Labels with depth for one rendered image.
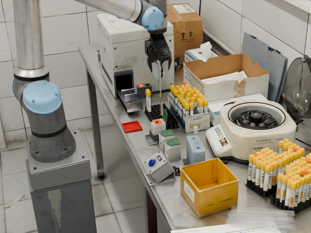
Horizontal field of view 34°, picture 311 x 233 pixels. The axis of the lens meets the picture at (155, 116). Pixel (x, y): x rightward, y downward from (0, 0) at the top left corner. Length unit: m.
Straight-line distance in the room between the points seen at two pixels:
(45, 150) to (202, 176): 0.51
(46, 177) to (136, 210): 1.33
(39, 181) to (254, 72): 1.02
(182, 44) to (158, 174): 1.11
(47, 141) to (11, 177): 1.72
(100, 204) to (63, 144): 1.36
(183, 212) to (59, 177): 0.42
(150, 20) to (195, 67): 0.60
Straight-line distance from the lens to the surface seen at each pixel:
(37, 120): 1.60
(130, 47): 2.10
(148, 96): 1.97
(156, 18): 1.63
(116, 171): 3.24
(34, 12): 1.63
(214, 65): 2.20
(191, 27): 2.57
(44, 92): 1.60
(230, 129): 1.71
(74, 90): 3.58
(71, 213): 1.76
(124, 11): 1.59
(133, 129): 1.94
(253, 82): 2.03
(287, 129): 1.73
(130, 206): 2.95
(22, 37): 1.65
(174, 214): 1.52
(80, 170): 1.66
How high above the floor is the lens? 1.85
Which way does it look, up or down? 29 degrees down
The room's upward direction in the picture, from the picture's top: 2 degrees counter-clockwise
